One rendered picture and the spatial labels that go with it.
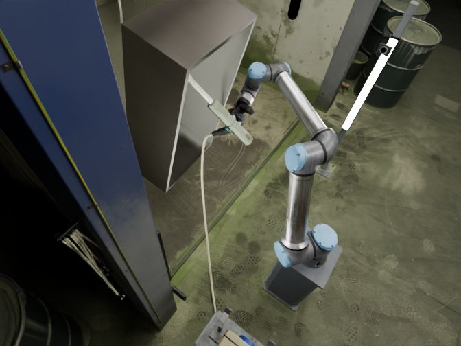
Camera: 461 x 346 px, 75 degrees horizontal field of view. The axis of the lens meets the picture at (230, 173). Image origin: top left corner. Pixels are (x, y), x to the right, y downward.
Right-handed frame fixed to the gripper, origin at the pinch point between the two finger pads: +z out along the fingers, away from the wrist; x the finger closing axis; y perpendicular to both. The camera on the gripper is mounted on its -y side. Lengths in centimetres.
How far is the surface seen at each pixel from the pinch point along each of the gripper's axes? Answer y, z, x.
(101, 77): -61, 57, 67
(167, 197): 123, 14, -48
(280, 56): 96, -192, -72
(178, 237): 99, 44, -63
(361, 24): 2, -189, -73
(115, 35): 143, -84, 64
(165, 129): 27.1, 11.7, 20.6
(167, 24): -2, -14, 56
